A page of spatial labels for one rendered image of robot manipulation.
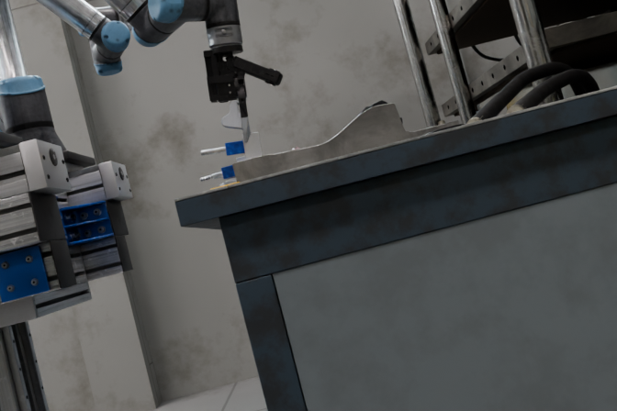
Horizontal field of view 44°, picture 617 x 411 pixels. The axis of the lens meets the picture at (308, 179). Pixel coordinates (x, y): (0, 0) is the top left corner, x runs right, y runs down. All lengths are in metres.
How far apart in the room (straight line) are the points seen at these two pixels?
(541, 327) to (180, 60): 3.40
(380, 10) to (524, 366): 3.36
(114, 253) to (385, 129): 0.72
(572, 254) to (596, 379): 0.17
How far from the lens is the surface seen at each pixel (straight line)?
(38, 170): 1.43
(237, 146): 1.67
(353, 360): 1.04
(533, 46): 1.90
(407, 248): 1.04
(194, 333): 4.21
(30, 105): 2.00
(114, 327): 4.13
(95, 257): 1.91
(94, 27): 2.12
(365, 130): 1.65
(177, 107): 4.22
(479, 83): 2.51
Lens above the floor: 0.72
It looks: 3 degrees up
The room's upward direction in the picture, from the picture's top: 15 degrees counter-clockwise
